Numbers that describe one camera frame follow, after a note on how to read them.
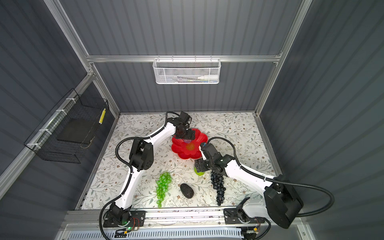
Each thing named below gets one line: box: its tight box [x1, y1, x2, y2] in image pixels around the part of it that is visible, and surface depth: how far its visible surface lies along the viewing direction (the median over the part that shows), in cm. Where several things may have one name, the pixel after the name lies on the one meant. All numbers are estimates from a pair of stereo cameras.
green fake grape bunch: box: [156, 172, 172, 208], surface depth 82 cm
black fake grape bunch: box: [210, 172, 226, 206], surface depth 82 cm
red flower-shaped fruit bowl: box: [171, 128, 208, 159], surface depth 103 cm
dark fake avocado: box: [180, 183, 194, 199], surface depth 80 cm
